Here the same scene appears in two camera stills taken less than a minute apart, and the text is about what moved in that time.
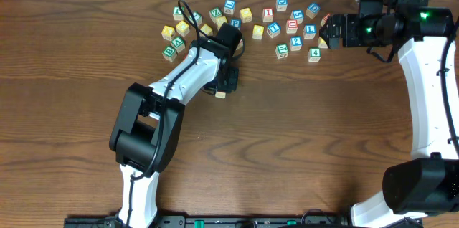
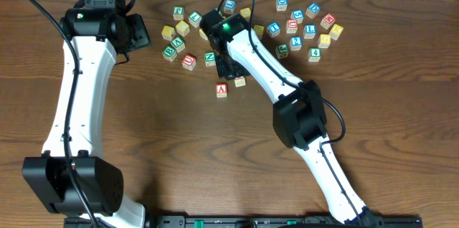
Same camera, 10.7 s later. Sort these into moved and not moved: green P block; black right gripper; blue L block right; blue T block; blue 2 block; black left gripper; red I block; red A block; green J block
Moved: black right gripper; red I block; black left gripper
Not moved: blue L block right; blue T block; blue 2 block; green P block; red A block; green J block
